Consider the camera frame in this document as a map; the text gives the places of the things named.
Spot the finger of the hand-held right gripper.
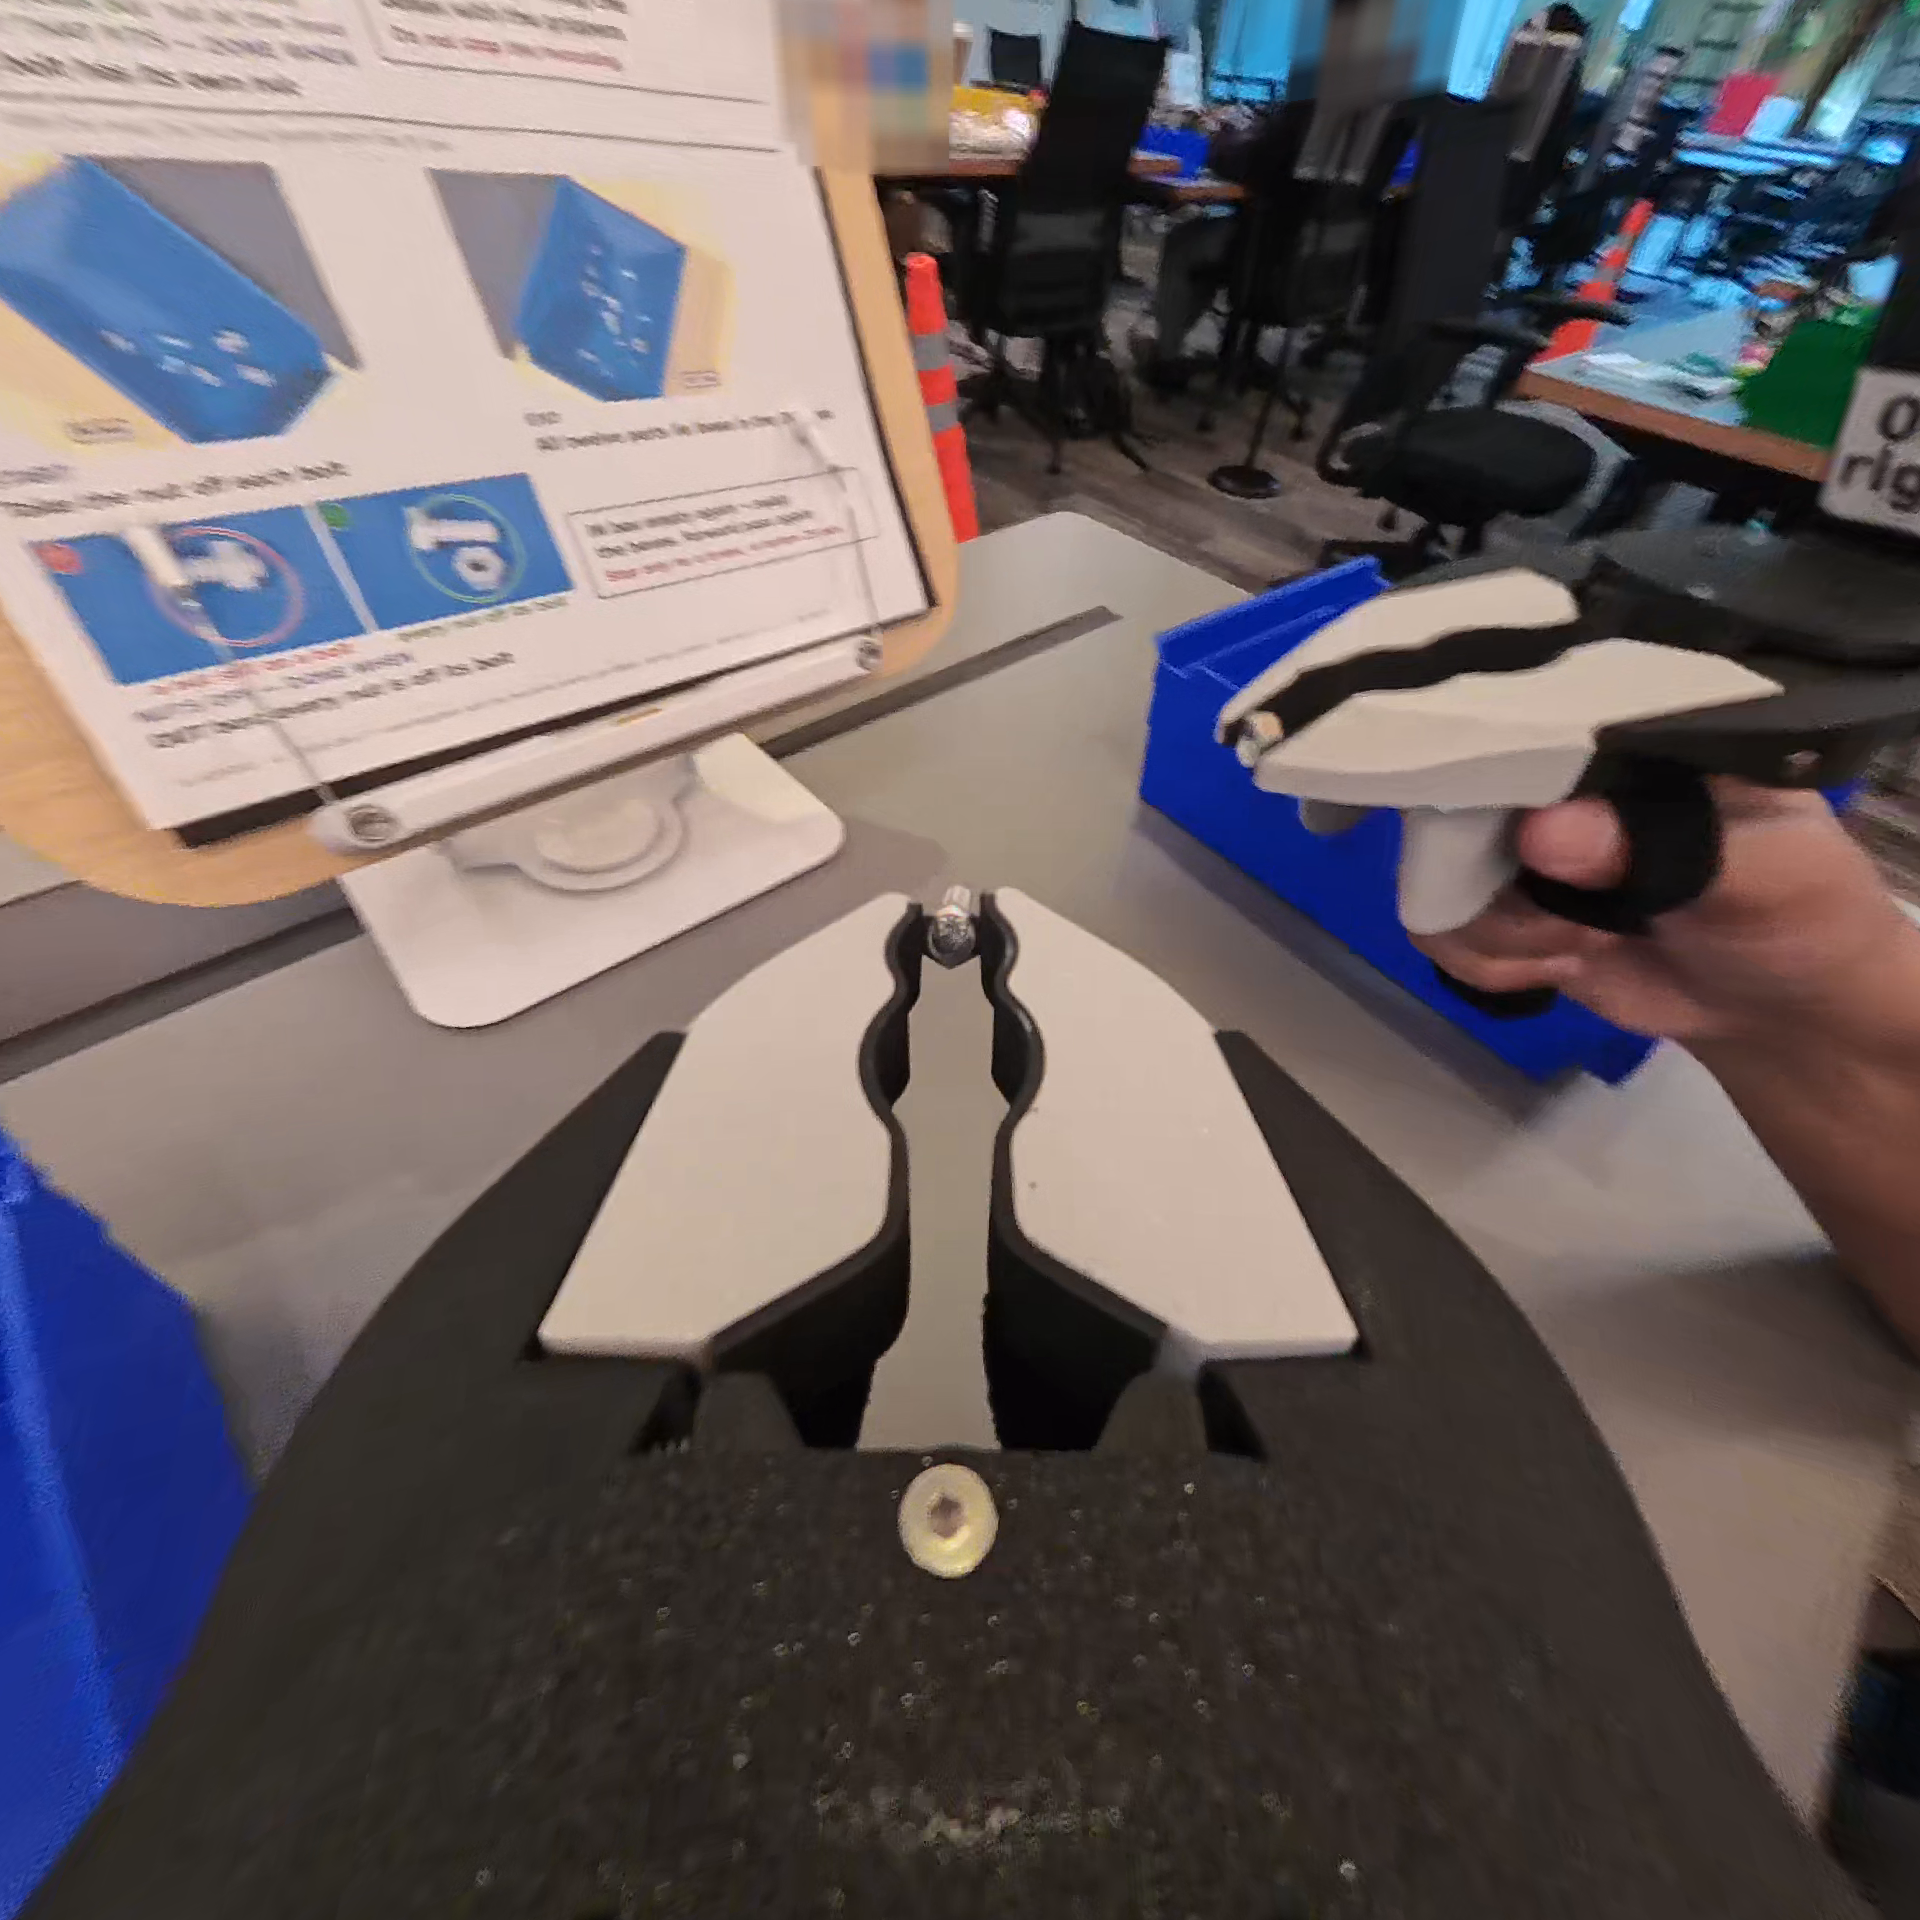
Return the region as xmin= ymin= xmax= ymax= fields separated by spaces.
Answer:
xmin=1215 ymin=567 xmax=1584 ymax=737
xmin=1245 ymin=637 xmax=1787 ymax=836

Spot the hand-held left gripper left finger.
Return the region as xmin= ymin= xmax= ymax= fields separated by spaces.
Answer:
xmin=536 ymin=895 xmax=915 ymax=1364

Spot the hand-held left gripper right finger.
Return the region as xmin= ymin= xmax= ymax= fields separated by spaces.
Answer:
xmin=982 ymin=886 xmax=1363 ymax=1364

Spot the blue plastic bin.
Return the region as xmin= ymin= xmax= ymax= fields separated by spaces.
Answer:
xmin=1136 ymin=557 xmax=1661 ymax=1085
xmin=0 ymin=1125 xmax=251 ymax=1910

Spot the grey desk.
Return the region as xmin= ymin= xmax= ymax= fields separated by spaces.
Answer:
xmin=0 ymin=510 xmax=1920 ymax=1847

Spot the person's right hand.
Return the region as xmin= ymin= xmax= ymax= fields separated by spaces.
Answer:
xmin=1416 ymin=780 xmax=1920 ymax=1057

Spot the green plastic bin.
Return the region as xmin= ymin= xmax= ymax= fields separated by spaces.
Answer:
xmin=1739 ymin=307 xmax=1880 ymax=449

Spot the wooden background table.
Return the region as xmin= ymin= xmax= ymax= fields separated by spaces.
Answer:
xmin=1515 ymin=299 xmax=1843 ymax=485

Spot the wooden document stand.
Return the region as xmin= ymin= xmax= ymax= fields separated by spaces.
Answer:
xmin=0 ymin=150 xmax=964 ymax=1034

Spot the orange striped cone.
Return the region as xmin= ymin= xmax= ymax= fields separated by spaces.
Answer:
xmin=901 ymin=252 xmax=981 ymax=543

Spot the printed instruction sheet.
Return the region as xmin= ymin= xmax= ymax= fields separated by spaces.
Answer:
xmin=0 ymin=0 xmax=934 ymax=835

